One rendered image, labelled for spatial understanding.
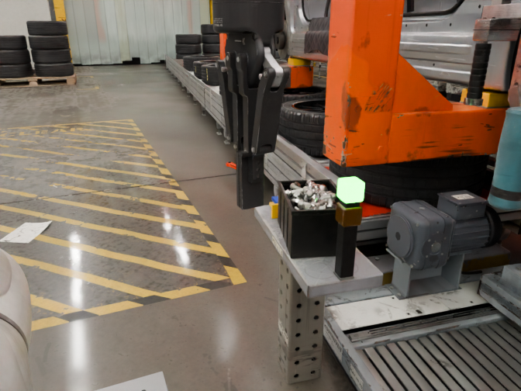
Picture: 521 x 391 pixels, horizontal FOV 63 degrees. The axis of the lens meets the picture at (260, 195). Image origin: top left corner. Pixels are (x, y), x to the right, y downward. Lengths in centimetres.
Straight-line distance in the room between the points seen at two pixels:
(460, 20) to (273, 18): 139
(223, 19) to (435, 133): 114
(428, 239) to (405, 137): 33
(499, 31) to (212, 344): 116
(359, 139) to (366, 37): 29
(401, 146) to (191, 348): 93
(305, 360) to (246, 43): 97
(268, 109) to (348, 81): 88
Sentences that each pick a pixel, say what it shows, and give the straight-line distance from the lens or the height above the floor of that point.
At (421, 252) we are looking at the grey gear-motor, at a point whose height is 30.
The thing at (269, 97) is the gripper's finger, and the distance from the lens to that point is 44.
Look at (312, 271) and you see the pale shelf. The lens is 91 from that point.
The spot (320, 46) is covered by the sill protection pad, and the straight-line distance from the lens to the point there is 282.
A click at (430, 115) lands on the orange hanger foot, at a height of 67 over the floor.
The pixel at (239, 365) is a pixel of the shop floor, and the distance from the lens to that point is 136.
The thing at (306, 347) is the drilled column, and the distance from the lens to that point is 124.
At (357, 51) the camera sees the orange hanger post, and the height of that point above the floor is 87.
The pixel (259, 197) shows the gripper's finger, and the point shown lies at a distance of 52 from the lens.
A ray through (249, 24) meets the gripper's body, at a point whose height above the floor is 93.
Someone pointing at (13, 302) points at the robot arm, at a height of 60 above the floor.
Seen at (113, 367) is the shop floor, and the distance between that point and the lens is 142.
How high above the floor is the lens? 92
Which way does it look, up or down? 21 degrees down
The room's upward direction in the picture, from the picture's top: straight up
